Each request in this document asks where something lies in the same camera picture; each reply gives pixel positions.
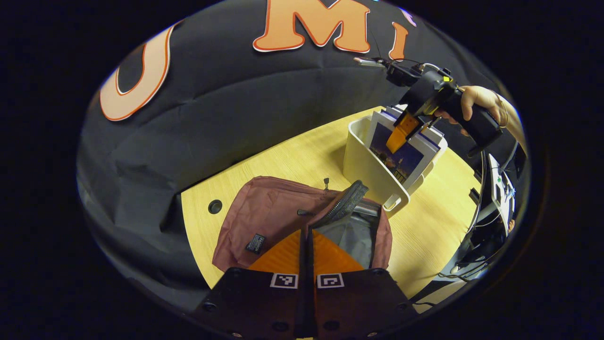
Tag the white bookshelf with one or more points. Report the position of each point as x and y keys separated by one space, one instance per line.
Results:
x=365 y=170

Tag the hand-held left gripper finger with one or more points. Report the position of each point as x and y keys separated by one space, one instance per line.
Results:
x=302 y=302
x=311 y=302

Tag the small black clamp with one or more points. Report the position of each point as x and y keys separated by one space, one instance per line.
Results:
x=475 y=196

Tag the blue book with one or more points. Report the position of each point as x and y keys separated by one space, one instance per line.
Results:
x=401 y=160

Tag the thin black pole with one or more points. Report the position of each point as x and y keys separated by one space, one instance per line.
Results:
x=483 y=174

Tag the white electronic device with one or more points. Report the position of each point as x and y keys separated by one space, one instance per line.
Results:
x=502 y=193

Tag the maroon schoolbag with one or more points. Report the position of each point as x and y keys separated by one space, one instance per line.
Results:
x=264 y=212

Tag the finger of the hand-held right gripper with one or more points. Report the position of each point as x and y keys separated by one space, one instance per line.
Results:
x=401 y=134
x=428 y=126

